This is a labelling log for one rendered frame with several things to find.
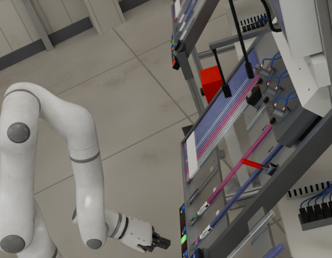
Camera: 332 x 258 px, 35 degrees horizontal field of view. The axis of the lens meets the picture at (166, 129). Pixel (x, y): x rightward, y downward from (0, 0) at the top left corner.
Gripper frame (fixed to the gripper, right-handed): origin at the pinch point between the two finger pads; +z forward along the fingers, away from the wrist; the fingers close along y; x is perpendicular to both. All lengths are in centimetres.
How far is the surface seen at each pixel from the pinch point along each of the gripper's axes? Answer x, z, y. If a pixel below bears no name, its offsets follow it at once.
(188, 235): 3.2, 8.2, -4.4
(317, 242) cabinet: 26, 44, 1
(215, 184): 19.5, 10.1, -15.7
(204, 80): 17, 14, -93
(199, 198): 9.0, 10.1, -18.5
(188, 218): 3.3, 8.4, -12.8
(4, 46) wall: -168, -81, -362
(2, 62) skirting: -183, -77, -358
